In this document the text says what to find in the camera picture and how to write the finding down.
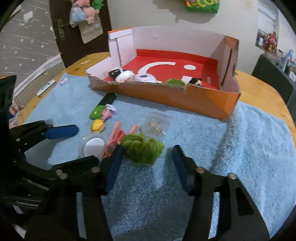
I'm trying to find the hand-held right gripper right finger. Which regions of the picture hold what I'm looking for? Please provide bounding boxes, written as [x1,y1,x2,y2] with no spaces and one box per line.
[172,145,271,241]

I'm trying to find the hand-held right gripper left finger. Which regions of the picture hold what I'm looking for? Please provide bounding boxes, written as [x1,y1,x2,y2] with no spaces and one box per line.
[24,144,123,241]

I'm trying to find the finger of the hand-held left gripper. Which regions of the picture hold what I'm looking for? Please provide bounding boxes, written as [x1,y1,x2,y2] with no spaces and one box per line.
[14,155,100,181]
[9,120,79,160]

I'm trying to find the pink clothespin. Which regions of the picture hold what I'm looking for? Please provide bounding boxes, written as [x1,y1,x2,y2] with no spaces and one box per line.
[102,121,140,160]

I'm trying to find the large green chenille bundle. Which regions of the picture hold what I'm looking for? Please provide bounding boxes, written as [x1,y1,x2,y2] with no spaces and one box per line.
[120,133,164,165]

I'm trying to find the yellow toy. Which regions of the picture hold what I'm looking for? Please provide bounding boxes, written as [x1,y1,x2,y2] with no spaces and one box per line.
[90,119,106,133]

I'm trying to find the pink toy figure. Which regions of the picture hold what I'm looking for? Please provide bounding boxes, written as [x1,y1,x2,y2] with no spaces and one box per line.
[101,104,117,121]

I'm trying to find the black and green brush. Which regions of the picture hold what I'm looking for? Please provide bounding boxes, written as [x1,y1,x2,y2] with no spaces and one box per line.
[90,93,117,120]

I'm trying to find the orange cardboard box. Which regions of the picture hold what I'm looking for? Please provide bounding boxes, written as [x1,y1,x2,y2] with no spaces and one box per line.
[86,27,241,121]

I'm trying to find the black and white toy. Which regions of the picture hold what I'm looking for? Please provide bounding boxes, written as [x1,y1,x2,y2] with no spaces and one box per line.
[109,68,123,80]

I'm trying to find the small green chenille flower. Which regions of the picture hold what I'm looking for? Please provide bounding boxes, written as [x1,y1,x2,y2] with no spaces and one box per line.
[165,78,186,87]

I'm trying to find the black-haired doll figure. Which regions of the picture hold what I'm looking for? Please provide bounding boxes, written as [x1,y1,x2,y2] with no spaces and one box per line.
[188,77,204,88]

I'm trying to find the round pink white gadget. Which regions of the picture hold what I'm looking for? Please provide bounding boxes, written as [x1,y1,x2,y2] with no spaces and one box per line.
[134,73,162,84]

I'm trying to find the blue fleece towel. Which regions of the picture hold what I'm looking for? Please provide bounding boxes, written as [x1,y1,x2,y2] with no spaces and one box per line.
[23,73,296,241]

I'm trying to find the white remote control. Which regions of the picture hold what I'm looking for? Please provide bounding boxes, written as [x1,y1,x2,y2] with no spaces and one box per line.
[37,79,56,98]

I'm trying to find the clear plastic box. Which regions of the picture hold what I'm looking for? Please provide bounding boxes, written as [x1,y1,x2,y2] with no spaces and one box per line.
[141,112,173,139]

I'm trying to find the beige hanging organizer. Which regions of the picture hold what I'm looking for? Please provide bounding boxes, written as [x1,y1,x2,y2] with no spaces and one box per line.
[79,22,103,44]

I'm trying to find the clear plastic bag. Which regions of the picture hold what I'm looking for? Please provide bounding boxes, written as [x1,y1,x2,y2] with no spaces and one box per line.
[69,6,84,28]

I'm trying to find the beige pink plush toy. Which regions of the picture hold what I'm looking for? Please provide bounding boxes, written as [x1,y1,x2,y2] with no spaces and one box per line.
[81,7,96,25]

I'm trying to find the side table with dark cloth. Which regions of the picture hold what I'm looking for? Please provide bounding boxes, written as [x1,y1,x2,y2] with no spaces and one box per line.
[251,54,296,103]

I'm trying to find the cluster of bottles and jars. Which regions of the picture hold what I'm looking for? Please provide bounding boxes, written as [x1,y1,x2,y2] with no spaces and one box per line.
[277,47,296,81]

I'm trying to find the pink rabbit plush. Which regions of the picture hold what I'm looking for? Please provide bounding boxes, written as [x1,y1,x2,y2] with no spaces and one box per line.
[262,32,278,54]

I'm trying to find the green shopping bag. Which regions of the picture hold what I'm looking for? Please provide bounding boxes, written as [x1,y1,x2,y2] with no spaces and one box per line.
[183,0,220,13]

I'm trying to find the metal door handle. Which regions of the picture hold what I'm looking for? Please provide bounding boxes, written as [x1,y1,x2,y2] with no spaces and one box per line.
[57,19,71,42]

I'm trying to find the wall mirror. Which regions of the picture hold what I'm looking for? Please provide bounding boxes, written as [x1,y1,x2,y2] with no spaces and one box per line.
[255,0,278,55]

